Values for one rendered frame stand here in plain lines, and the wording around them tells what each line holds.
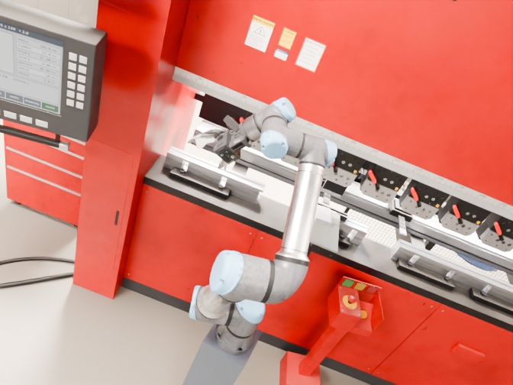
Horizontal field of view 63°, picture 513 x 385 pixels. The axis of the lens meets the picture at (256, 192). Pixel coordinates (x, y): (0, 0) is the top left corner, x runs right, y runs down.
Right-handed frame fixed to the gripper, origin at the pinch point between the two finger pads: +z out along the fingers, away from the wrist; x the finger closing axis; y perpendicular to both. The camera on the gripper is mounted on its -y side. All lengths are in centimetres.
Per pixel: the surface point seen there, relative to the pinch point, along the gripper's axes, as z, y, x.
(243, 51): -15, -48, 0
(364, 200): -12, -45, 106
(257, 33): -24, -49, -3
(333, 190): -11, -29, 73
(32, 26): 13, -12, -59
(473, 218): -59, -14, 111
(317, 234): -1, -8, 72
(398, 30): -67, -41, 24
